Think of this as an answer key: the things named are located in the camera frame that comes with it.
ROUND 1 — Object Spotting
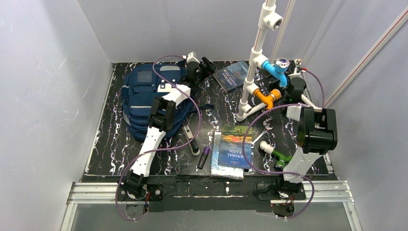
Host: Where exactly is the dark blue 1984 book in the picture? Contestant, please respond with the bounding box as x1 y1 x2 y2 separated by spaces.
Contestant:
213 61 249 92

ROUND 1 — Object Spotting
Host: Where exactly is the purple black marker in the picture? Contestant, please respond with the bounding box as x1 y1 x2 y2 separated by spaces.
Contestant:
197 146 211 169

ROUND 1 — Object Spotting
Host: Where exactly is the thin white rear pole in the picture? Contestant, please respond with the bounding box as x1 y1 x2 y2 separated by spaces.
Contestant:
269 0 297 61

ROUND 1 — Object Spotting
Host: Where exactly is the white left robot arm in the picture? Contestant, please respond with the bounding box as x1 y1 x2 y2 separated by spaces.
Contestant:
119 56 217 199

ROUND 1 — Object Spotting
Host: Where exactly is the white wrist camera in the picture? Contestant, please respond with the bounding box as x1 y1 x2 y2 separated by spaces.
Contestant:
288 66 303 79
186 51 200 64

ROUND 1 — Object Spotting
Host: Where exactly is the blue book underneath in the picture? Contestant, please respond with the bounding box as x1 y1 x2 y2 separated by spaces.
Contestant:
210 131 244 180

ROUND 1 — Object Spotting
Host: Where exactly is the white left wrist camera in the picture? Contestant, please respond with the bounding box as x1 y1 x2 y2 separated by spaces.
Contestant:
186 51 200 64

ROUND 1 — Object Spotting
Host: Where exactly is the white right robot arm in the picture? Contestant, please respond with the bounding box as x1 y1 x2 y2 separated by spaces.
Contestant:
266 77 338 193

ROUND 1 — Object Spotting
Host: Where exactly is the Animal Farm book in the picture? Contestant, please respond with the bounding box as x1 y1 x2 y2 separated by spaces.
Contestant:
218 125 252 169

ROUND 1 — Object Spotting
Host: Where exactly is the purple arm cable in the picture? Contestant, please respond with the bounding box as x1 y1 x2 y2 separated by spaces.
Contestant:
241 68 326 220
115 55 202 222

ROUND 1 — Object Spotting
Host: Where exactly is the white pole with red stripe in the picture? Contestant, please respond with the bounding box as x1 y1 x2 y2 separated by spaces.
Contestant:
323 6 408 107

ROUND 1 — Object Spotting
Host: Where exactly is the blue plastic tap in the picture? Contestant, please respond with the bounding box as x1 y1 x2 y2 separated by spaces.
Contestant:
261 58 290 88

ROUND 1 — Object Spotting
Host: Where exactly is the silver wrench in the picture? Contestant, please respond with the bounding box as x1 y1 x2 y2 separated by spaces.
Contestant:
251 129 269 149

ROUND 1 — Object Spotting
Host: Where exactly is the navy blue student backpack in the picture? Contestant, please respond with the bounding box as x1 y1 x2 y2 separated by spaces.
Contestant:
122 61 198 141

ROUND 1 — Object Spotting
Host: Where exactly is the white PVC pipe frame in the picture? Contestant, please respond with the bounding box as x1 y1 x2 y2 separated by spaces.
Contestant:
236 0 287 122

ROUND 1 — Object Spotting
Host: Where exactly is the green white plastic tap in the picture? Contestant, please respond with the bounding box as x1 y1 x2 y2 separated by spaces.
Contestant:
260 141 292 171

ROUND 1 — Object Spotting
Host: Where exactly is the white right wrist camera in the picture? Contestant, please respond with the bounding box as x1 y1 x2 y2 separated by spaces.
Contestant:
288 66 303 79

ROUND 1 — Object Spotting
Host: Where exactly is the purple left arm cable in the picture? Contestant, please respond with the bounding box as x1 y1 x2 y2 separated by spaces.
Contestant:
115 55 202 222

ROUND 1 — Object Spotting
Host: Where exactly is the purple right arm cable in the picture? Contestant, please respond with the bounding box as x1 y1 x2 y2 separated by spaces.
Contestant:
241 68 326 220

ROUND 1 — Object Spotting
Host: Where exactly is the orange plastic tap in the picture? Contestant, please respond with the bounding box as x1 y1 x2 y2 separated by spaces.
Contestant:
253 89 281 110

